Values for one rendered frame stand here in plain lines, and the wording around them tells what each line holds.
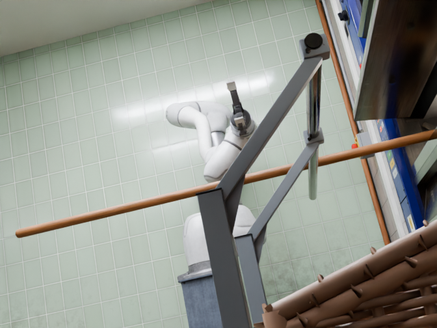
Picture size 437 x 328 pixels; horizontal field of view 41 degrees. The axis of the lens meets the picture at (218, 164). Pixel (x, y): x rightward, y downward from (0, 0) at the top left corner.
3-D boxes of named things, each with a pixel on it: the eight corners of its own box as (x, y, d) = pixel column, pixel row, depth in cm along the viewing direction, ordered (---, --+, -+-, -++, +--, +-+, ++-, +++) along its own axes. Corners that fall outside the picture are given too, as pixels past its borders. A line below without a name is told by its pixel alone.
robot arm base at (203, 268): (183, 284, 258) (181, 272, 260) (232, 274, 256) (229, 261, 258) (173, 282, 241) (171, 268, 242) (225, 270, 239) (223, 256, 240)
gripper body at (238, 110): (248, 108, 219) (246, 99, 210) (253, 129, 216) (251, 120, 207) (229, 112, 219) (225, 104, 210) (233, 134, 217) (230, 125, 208)
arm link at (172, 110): (177, 102, 265) (203, 103, 272) (160, 98, 280) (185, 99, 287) (175, 131, 267) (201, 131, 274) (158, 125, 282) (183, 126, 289)
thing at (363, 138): (374, 156, 277) (369, 136, 280) (376, 150, 267) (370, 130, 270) (359, 160, 278) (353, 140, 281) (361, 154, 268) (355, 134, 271)
